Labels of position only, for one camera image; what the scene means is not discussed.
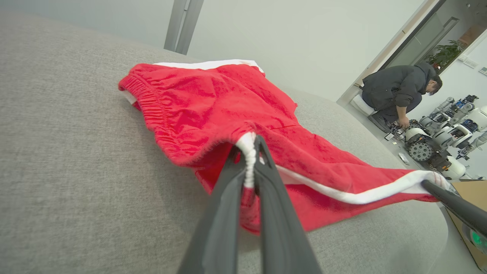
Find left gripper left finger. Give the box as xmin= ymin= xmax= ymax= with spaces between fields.
xmin=177 ymin=147 xmax=248 ymax=274

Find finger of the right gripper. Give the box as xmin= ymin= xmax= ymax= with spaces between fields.
xmin=420 ymin=180 xmax=487 ymax=238

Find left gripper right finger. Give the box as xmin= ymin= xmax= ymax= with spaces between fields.
xmin=254 ymin=135 xmax=324 ymax=274

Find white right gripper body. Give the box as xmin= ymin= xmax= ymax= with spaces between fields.
xmin=461 ymin=224 xmax=487 ymax=256

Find red shorts white stripe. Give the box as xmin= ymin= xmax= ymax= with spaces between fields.
xmin=118 ymin=59 xmax=451 ymax=234

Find brown cardboard box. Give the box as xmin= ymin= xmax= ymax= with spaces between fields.
xmin=445 ymin=180 xmax=487 ymax=271

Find grey white robot parts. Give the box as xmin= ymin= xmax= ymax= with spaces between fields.
xmin=419 ymin=95 xmax=487 ymax=160

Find person in black jacket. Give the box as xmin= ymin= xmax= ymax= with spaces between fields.
xmin=361 ymin=62 xmax=444 ymax=133

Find white low stool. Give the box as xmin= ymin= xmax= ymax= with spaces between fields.
xmin=349 ymin=94 xmax=378 ymax=116

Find grey fabric sofa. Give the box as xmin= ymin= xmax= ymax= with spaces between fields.
xmin=0 ymin=11 xmax=482 ymax=274

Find green potted plant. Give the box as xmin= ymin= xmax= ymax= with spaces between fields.
xmin=425 ymin=39 xmax=468 ymax=73

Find dark glass door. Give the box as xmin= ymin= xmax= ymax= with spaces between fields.
xmin=380 ymin=0 xmax=487 ymax=73

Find grey vertical partition post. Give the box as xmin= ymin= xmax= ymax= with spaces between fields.
xmin=164 ymin=0 xmax=205 ymax=56

